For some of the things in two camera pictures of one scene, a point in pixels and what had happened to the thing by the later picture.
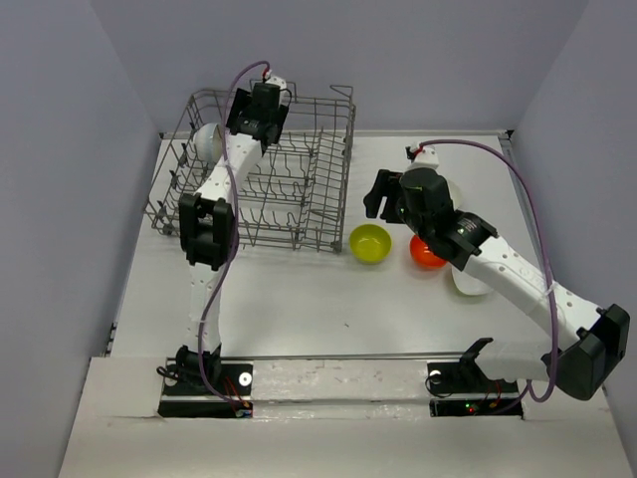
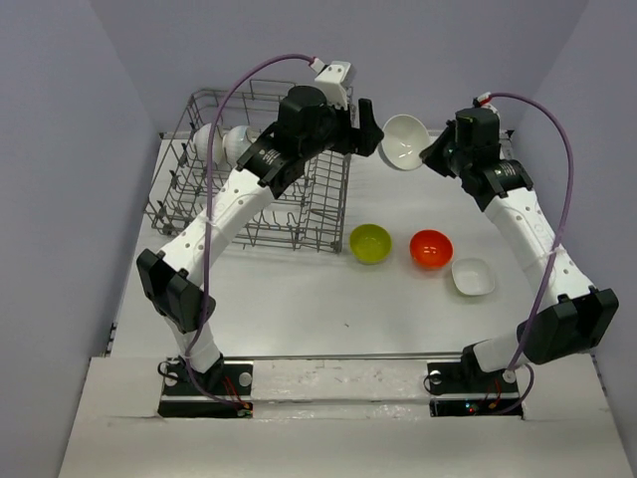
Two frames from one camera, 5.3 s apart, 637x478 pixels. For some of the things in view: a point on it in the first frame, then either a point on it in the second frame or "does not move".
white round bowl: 207,143 does not move
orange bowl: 422,255 does not move
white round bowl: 455,193 → 405,137
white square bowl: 468,284 does not move
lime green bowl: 370,244 does not move
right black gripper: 385,178 → 434,153
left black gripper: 239,104 → 368,136
